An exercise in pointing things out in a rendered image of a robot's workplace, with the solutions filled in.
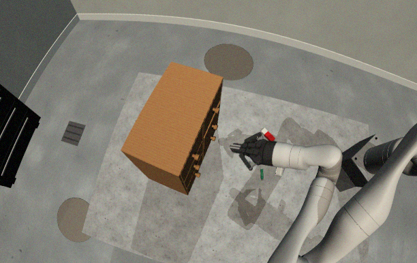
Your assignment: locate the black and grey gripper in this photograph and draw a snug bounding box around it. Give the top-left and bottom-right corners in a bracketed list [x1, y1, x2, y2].
[230, 132, 277, 170]

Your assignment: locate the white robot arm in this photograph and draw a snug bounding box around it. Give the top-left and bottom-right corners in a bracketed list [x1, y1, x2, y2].
[267, 124, 417, 263]

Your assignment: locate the brown wooden chest of drawers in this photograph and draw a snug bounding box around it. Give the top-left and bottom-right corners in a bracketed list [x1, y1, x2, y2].
[121, 62, 223, 195]

